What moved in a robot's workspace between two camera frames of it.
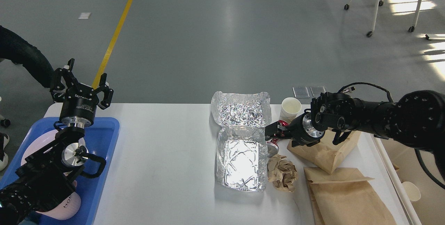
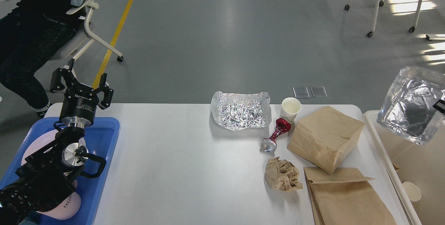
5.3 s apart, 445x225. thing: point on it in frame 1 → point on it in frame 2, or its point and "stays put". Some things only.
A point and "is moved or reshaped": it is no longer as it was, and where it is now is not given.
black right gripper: [300, 130] → [440, 106]
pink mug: [65, 209] stays put
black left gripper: [79, 105] stays put
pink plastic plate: [40, 142] stays put
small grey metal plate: [301, 92] stays put
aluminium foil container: [243, 118] is moved or reshaped
